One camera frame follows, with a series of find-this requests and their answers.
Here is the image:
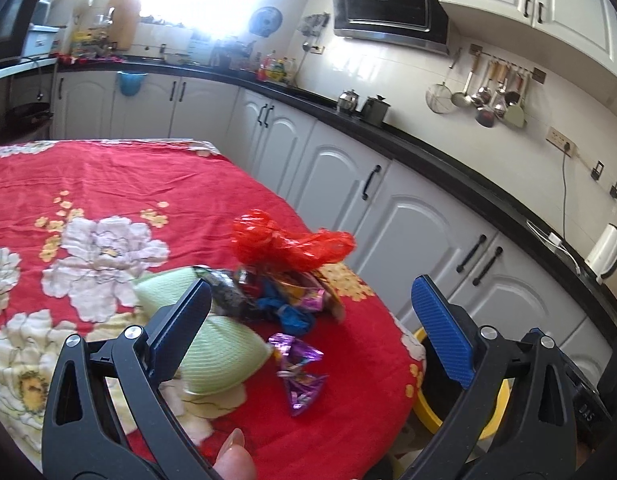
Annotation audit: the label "dark green enamel pot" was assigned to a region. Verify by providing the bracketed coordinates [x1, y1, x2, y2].
[361, 94, 390, 128]

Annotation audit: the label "wooden cutting board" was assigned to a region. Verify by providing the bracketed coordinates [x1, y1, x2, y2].
[109, 0, 140, 51]

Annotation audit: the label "red plastic bag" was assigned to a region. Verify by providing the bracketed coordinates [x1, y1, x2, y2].
[231, 209, 356, 273]

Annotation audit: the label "dark round ladle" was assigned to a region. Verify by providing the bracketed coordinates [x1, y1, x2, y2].
[473, 62, 500, 129]

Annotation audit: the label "white upper cabinet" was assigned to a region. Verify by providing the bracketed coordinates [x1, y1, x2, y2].
[439, 0, 617, 87]

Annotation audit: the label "white charger cable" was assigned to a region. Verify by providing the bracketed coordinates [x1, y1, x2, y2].
[527, 219, 582, 276]

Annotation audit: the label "blue plastic bag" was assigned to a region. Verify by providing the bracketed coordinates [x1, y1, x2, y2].
[255, 278, 315, 337]

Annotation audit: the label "wall power strip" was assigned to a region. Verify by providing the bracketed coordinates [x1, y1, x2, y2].
[545, 127, 577, 156]

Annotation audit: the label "purple candy wrapper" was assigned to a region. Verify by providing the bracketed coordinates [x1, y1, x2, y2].
[268, 333, 327, 416]

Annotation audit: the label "wire mesh skimmer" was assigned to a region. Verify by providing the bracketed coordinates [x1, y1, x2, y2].
[425, 49, 463, 115]

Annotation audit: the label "black countertop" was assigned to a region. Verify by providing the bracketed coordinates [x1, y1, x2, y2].
[57, 61, 617, 342]

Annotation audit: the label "black power cable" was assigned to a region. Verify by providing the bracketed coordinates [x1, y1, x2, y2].
[560, 145, 575, 241]

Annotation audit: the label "steel ladle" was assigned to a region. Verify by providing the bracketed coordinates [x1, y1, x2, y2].
[452, 54, 480, 108]

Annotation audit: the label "white electric kettle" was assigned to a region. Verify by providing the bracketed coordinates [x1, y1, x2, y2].
[585, 223, 617, 284]

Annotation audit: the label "steel teapot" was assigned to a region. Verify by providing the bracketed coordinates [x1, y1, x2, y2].
[337, 90, 359, 116]

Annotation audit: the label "red floral tablecloth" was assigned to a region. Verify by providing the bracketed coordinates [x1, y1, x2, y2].
[0, 141, 425, 479]

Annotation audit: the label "left hand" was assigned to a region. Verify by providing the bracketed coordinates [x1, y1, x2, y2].
[213, 428, 258, 480]

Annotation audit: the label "green spatula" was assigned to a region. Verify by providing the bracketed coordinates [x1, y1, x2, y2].
[504, 74, 530, 128]

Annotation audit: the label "blue hanging bin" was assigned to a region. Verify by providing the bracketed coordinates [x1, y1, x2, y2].
[118, 72, 148, 98]

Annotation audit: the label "yellow rimmed trash bin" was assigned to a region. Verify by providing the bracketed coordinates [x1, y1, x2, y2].
[414, 327, 511, 441]

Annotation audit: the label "condiment bottles group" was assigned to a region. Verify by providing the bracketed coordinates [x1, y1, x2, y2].
[256, 51, 295, 84]

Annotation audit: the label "white lower cabinets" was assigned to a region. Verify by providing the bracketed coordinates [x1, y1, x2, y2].
[51, 70, 611, 380]

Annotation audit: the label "black range hood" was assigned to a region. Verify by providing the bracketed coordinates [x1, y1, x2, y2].
[333, 0, 452, 55]

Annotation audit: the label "blue wall fan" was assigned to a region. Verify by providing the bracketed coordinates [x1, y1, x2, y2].
[248, 6, 284, 38]

